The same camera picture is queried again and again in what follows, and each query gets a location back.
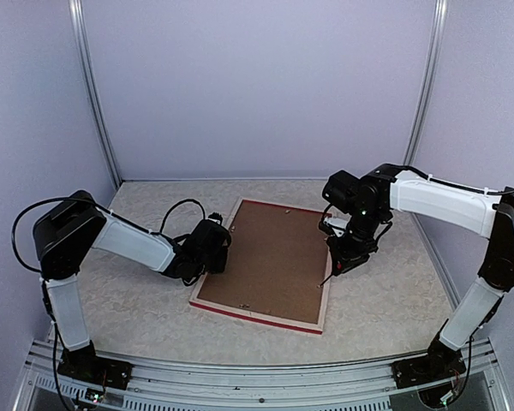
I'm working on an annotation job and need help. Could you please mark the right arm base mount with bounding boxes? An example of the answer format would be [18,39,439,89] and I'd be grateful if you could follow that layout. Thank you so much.
[391,332,467,389]

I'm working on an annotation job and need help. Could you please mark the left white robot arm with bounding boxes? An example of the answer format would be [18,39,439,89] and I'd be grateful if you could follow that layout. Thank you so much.
[5,190,232,381]

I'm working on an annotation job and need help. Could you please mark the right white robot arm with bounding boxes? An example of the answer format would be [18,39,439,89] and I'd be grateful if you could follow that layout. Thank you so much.
[319,164,514,380]

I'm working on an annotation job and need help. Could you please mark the aluminium corner post left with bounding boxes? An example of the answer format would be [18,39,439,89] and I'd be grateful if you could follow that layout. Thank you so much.
[69,0,123,189]

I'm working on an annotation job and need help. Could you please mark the brown frame backing board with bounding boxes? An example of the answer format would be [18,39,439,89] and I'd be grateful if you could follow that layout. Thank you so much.
[195,200,329,325]

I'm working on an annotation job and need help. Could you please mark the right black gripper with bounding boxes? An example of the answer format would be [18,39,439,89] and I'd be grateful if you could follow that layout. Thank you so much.
[326,205,386,276]

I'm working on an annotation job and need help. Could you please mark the aluminium corner post right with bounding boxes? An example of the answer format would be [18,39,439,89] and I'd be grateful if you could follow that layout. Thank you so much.
[403,0,449,165]

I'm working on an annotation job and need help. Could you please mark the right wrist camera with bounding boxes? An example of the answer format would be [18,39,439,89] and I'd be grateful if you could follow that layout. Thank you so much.
[319,217,348,237]

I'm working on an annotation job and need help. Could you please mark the red handled screwdriver tool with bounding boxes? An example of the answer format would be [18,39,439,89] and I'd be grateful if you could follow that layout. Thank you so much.
[319,262,343,288]

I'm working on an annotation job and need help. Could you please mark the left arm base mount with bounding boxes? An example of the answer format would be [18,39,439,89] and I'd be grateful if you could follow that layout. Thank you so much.
[57,342,133,390]

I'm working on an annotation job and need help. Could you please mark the aluminium front rail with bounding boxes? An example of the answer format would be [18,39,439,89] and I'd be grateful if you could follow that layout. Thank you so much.
[10,340,512,410]

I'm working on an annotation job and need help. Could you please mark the aluminium corner post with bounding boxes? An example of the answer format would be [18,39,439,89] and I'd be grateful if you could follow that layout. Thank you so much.
[69,0,123,189]
[403,0,449,165]

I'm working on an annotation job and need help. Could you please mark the red wooden picture frame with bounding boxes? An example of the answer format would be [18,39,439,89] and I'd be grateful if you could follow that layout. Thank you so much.
[188,197,333,336]

